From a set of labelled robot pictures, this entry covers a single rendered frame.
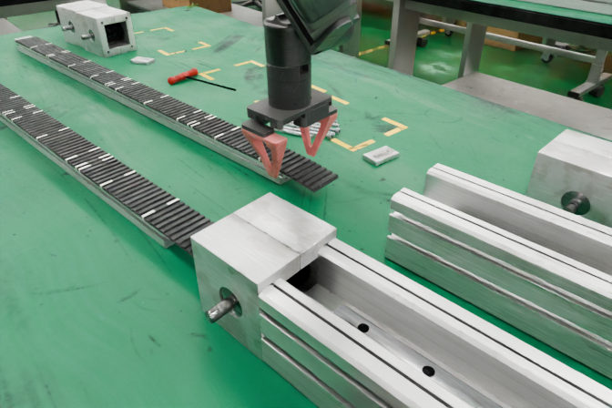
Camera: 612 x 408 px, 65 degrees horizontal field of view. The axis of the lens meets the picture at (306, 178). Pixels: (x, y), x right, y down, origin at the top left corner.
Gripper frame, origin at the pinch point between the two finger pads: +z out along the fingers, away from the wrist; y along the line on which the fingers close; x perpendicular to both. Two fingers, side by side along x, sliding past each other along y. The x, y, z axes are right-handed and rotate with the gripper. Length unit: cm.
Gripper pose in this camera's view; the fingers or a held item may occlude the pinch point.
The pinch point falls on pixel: (292, 160)
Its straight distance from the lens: 68.1
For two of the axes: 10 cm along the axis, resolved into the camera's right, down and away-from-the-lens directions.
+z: 0.2, 8.4, 5.4
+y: 6.8, -4.1, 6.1
